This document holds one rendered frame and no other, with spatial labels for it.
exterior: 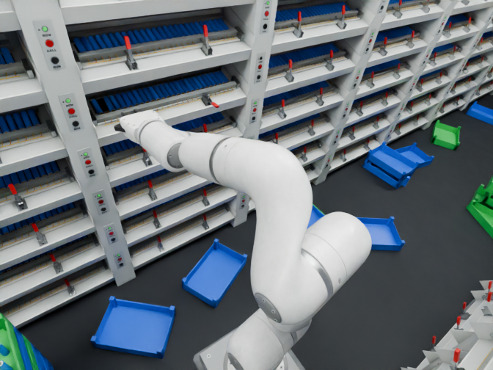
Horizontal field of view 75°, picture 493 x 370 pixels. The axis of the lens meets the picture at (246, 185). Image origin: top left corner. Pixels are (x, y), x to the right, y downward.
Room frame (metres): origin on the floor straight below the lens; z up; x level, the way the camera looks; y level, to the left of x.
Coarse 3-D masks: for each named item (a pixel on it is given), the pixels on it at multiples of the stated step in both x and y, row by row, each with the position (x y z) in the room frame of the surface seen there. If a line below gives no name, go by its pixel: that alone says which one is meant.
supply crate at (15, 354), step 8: (0, 320) 0.36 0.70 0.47; (8, 320) 0.38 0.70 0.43; (0, 328) 0.36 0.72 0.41; (8, 328) 0.35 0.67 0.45; (0, 336) 0.34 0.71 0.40; (8, 336) 0.34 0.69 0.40; (8, 344) 0.32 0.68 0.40; (16, 344) 0.32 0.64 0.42; (16, 352) 0.29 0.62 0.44; (8, 360) 0.27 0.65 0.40; (16, 360) 0.26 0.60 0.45; (16, 368) 0.26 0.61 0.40; (24, 368) 0.26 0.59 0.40
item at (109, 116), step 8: (208, 88) 1.16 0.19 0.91; (216, 88) 1.17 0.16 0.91; (224, 88) 1.20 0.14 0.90; (232, 88) 1.21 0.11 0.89; (176, 96) 1.07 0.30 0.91; (184, 96) 1.08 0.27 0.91; (192, 96) 1.10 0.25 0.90; (144, 104) 0.98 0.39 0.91; (152, 104) 0.99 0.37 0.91; (160, 104) 1.01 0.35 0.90; (168, 104) 1.03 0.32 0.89; (112, 112) 0.91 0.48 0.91; (120, 112) 0.92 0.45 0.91; (128, 112) 0.93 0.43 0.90; (104, 120) 0.88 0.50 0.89
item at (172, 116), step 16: (176, 80) 1.18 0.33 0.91; (240, 80) 1.25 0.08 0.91; (224, 96) 1.17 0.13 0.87; (240, 96) 1.20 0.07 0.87; (160, 112) 0.99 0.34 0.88; (176, 112) 1.02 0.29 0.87; (192, 112) 1.04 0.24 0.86; (208, 112) 1.10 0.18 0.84; (96, 128) 0.85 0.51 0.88; (112, 128) 0.87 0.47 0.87
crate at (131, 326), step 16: (112, 304) 0.64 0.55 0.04; (128, 304) 0.66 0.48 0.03; (144, 304) 0.65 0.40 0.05; (112, 320) 0.58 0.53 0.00; (128, 320) 0.59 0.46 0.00; (144, 320) 0.60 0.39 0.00; (160, 320) 0.61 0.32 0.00; (96, 336) 0.48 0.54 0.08; (112, 336) 0.52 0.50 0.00; (128, 336) 0.52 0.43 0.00; (144, 336) 0.53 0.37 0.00; (160, 336) 0.54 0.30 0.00; (128, 352) 0.46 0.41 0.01; (144, 352) 0.46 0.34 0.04; (160, 352) 0.45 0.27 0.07
